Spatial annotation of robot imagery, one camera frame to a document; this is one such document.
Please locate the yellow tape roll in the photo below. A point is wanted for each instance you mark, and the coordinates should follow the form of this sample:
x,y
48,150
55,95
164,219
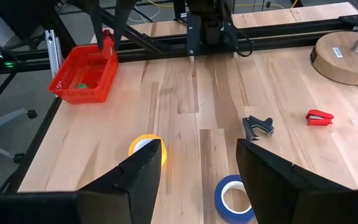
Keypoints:
x,y
131,149

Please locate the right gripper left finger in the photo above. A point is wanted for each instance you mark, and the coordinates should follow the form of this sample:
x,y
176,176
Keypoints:
x,y
135,193

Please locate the white shade wooden base lamp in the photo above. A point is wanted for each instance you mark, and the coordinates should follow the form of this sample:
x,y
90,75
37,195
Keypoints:
x,y
337,65

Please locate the small red stapler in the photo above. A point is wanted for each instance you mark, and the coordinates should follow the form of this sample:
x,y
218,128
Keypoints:
x,y
319,119

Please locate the silver aluminium bracket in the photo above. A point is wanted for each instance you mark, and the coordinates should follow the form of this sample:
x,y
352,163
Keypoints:
x,y
54,53

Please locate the purple tape roll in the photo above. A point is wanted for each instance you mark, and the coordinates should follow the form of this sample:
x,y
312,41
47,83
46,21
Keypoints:
x,y
219,199

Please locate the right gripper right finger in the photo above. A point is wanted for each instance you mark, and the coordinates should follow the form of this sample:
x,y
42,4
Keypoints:
x,y
266,186

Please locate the red plastic basket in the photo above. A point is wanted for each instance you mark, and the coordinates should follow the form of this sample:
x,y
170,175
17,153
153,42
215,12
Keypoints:
x,y
85,93

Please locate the green small clip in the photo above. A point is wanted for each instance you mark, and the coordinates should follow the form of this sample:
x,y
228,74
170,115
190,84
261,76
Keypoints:
x,y
81,86

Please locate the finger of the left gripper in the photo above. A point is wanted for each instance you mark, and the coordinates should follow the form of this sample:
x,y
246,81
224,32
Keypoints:
x,y
121,18
97,21

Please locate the dark grey binder clip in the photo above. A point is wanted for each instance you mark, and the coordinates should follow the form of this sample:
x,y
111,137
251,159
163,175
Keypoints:
x,y
256,126

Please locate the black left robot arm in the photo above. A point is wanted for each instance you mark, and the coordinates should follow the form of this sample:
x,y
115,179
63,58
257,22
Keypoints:
x,y
211,25

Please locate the black aluminium table frame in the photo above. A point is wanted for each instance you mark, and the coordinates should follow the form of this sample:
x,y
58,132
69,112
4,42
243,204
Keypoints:
x,y
275,34

